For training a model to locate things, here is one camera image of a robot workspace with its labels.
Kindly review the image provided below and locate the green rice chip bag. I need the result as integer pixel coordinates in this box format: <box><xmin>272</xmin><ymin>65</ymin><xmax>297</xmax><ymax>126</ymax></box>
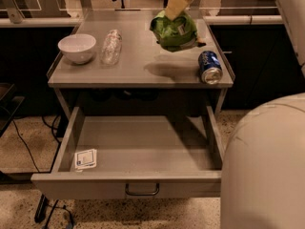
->
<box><xmin>150</xmin><ymin>11</ymin><xmax>206</xmax><ymax>52</ymax></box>

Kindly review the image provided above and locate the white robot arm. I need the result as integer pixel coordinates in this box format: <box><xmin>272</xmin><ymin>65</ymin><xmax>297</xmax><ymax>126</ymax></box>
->
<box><xmin>220</xmin><ymin>0</ymin><xmax>305</xmax><ymax>229</ymax></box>

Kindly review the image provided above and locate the open grey top drawer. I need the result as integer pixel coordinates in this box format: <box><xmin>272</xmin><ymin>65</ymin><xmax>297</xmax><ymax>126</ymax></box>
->
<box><xmin>31</xmin><ymin>106</ymin><xmax>224</xmax><ymax>199</ymax></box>

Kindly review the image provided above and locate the grey metal cabinet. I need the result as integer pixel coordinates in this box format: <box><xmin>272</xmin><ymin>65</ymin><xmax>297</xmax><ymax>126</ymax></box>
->
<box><xmin>49</xmin><ymin>10</ymin><xmax>234</xmax><ymax>112</ymax></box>

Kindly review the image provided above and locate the blue pepsi can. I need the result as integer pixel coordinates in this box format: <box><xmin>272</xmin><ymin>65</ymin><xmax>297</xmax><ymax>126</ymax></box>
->
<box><xmin>198</xmin><ymin>51</ymin><xmax>223</xmax><ymax>85</ymax></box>

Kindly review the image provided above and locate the clear plastic bottle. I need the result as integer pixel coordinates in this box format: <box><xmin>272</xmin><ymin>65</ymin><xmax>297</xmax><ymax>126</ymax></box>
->
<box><xmin>100</xmin><ymin>30</ymin><xmax>122</xmax><ymax>65</ymax></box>

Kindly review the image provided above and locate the white ceramic bowl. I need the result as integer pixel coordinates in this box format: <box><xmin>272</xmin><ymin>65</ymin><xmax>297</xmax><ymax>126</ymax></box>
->
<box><xmin>57</xmin><ymin>33</ymin><xmax>96</xmax><ymax>64</ymax></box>

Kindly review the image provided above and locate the white tag card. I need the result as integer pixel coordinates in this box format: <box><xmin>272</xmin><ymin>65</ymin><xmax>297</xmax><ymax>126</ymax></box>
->
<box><xmin>74</xmin><ymin>149</ymin><xmax>97</xmax><ymax>170</ymax></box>

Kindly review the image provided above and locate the black side table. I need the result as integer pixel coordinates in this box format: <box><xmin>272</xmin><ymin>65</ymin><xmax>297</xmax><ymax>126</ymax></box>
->
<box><xmin>0</xmin><ymin>83</ymin><xmax>25</xmax><ymax>136</ymax></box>

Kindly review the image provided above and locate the white horizontal rail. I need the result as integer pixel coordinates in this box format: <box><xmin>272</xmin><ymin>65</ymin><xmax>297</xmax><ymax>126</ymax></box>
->
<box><xmin>205</xmin><ymin>15</ymin><xmax>283</xmax><ymax>25</ymax></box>

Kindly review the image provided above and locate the black drawer handle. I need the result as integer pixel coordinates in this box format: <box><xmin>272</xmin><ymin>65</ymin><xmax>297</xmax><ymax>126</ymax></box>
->
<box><xmin>125</xmin><ymin>183</ymin><xmax>160</xmax><ymax>197</ymax></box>

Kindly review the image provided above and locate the black floor cable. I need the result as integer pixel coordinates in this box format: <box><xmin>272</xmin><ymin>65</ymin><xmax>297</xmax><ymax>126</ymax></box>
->
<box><xmin>0</xmin><ymin>105</ymin><xmax>42</xmax><ymax>174</ymax></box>

